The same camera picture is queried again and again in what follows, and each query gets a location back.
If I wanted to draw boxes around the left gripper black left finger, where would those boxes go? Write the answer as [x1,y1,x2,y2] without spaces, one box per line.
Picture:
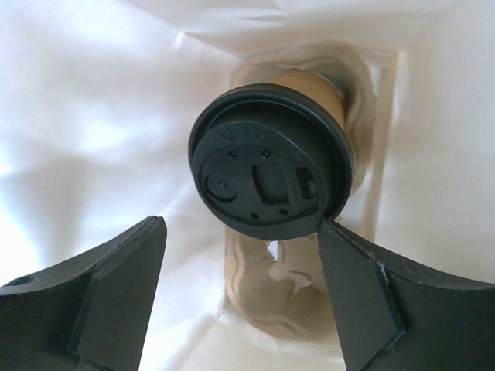
[1,216,167,370]

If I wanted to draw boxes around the black lid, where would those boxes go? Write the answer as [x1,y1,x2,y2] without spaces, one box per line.
[189,83,355,240]

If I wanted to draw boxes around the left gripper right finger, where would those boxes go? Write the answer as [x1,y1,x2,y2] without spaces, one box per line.
[318,220,494,370]

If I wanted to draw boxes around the brown paper bag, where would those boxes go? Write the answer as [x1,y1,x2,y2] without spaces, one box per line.
[1,1,494,370]

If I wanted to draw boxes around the single paper cup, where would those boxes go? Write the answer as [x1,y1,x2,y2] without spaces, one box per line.
[265,70,346,128]

